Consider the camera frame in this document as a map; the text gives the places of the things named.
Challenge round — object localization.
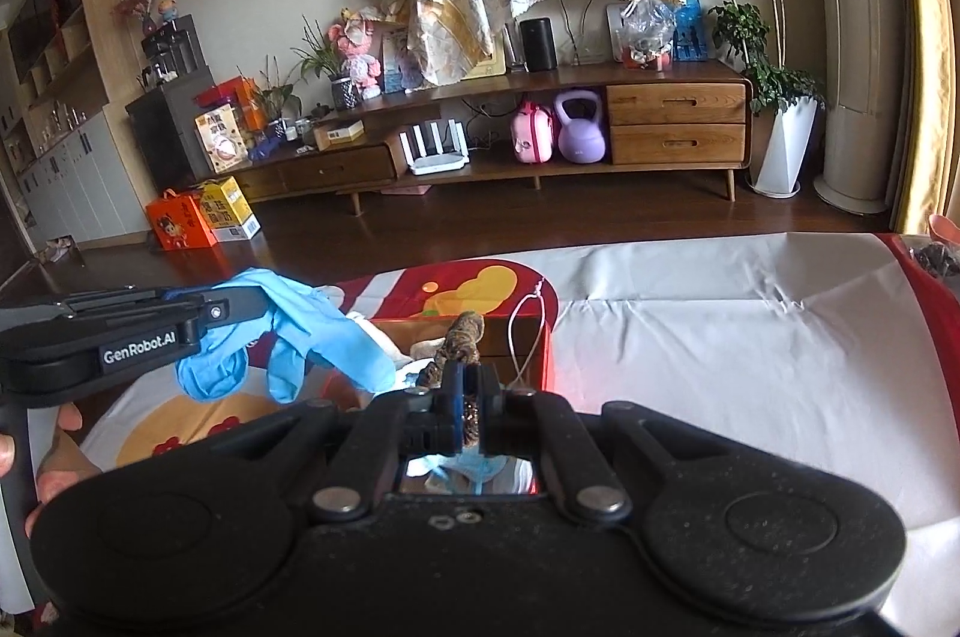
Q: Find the white router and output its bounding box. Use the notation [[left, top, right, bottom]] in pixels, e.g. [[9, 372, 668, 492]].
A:
[[397, 119, 471, 177]]

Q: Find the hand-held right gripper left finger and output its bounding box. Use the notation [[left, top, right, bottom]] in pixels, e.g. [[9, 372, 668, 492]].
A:
[[172, 363, 463, 522]]

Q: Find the blue bottle pack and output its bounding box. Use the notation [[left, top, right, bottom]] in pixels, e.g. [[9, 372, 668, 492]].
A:
[[673, 0, 710, 62]]

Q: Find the small green potted plant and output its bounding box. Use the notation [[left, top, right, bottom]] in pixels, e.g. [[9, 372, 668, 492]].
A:
[[247, 67, 301, 139]]

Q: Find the purple kettlebell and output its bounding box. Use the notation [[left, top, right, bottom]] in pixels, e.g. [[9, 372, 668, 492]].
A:
[[556, 89, 607, 166]]

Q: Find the yellow snack box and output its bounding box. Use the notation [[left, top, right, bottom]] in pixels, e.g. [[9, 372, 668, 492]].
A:
[[193, 108, 248, 173]]

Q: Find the red tin box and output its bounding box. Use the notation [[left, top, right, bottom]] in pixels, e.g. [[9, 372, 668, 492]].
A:
[[322, 307, 560, 497]]

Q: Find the brown bead bracelet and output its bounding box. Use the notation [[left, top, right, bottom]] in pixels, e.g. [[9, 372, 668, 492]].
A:
[[420, 311, 488, 454]]

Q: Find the white fan-shaped ornament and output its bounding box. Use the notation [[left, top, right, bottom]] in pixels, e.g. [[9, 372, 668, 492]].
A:
[[499, 0, 623, 68]]

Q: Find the dark low cabinet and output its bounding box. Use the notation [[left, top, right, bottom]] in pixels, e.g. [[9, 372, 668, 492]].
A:
[[124, 67, 218, 188]]

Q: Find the person's left hand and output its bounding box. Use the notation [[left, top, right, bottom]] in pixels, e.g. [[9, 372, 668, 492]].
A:
[[0, 403, 102, 540]]

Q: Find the pink bag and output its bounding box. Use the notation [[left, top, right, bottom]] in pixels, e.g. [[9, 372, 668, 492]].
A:
[[510, 98, 560, 164]]

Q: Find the wooden TV cabinet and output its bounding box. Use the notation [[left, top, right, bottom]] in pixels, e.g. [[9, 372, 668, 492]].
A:
[[225, 59, 753, 217]]

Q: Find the potted orchid plant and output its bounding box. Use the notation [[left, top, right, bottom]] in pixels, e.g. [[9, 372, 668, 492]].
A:
[[289, 14, 361, 112]]

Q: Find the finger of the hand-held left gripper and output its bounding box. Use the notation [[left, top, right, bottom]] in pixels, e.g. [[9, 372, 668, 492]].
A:
[[52, 286, 215, 308], [161, 290, 271, 342]]

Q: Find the wooden wall cabinet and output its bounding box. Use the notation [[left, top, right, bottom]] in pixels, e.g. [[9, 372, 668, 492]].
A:
[[0, 0, 147, 263]]

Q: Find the clear plastic bag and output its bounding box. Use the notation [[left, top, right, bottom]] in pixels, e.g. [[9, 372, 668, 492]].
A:
[[619, 0, 676, 72]]

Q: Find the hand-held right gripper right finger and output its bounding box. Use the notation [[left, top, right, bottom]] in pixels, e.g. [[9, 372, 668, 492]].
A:
[[480, 364, 758, 524]]

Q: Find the red gift box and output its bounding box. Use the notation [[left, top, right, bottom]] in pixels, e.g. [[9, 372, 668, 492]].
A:
[[195, 74, 267, 132]]

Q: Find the potted tree in white pot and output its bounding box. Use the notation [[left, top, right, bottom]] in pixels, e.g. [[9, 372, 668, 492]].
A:
[[679, 0, 826, 199]]

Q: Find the small beige box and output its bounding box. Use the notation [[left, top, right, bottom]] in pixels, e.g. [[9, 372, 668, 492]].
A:
[[313, 121, 366, 151]]

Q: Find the black cylinder speaker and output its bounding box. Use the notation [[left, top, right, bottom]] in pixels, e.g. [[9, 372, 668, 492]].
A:
[[520, 17, 557, 72]]

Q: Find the yellow curtain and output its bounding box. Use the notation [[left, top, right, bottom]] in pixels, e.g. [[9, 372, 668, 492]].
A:
[[889, 0, 960, 233]]

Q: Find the white printed tablecloth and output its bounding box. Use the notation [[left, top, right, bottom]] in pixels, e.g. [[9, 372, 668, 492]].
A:
[[75, 232, 960, 533]]

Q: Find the picture card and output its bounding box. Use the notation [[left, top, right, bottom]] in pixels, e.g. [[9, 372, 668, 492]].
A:
[[381, 26, 421, 94]]

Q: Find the black coffee machine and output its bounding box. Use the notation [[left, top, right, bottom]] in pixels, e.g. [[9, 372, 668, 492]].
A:
[[142, 13, 202, 87]]

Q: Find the orange gift box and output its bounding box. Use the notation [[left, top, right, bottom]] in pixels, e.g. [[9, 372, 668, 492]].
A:
[[145, 191, 218, 250]]

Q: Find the white standing air conditioner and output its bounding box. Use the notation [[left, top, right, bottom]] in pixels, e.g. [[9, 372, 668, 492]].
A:
[[799, 0, 912, 214]]

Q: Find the cream gauze cloth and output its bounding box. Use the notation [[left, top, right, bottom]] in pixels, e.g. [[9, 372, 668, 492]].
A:
[[352, 311, 410, 368]]

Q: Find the blue rubber glove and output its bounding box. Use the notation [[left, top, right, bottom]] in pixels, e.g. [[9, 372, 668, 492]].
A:
[[176, 267, 395, 404]]

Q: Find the pink plush doll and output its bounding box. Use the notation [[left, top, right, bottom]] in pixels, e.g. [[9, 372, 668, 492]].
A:
[[328, 7, 383, 100]]

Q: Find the yellow gift box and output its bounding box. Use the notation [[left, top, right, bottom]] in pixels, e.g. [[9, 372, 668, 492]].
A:
[[196, 176, 262, 242]]

